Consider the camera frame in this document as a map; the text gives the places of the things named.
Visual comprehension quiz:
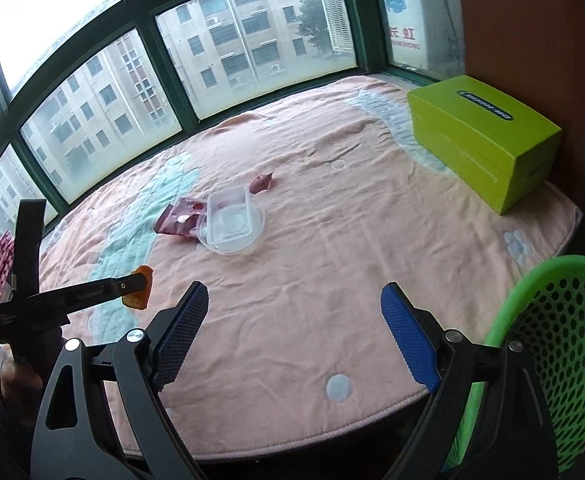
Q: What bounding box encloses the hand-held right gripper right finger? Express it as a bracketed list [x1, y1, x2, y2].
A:
[380, 281, 561, 480]

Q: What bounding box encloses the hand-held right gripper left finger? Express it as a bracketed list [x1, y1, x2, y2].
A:
[30, 280, 210, 480]

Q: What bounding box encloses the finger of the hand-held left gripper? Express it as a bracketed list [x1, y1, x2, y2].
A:
[37, 270, 146, 316]

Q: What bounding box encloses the small orange wrapper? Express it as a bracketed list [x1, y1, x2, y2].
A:
[122, 265, 154, 311]

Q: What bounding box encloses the green plastic basket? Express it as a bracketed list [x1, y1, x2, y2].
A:
[445, 255, 585, 480]

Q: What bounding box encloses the person's left forearm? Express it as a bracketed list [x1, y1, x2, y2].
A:
[0, 360, 40, 441]

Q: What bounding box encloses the pink printed blanket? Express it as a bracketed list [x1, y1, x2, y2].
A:
[37, 75, 578, 461]

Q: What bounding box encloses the dark red snack wrapper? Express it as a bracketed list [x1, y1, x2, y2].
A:
[153, 199, 208, 238]

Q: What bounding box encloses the clear rectangular plastic container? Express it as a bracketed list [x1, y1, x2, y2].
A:
[206, 185, 254, 241]

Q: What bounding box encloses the round clear plastic lid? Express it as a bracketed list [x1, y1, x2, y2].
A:
[197, 200, 266, 256]

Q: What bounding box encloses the small red wrapper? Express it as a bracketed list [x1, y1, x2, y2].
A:
[249, 172, 274, 196]

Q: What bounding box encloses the green tissue box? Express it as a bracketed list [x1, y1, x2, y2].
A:
[407, 75, 563, 217]

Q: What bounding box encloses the white printed outdoor appliance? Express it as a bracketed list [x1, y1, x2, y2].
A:
[373, 0, 461, 73]

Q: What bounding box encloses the apartment building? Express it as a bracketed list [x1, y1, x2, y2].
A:
[0, 0, 323, 211]

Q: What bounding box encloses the white louvred outdoor unit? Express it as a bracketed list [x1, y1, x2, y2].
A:
[315, 0, 357, 55]

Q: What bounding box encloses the brown wooden cabinet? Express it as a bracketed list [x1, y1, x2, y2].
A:
[453, 0, 585, 221]

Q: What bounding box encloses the tree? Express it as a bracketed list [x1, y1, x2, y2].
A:
[297, 0, 328, 41]

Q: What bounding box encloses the green window frame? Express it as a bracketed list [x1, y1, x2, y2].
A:
[0, 0, 468, 246]

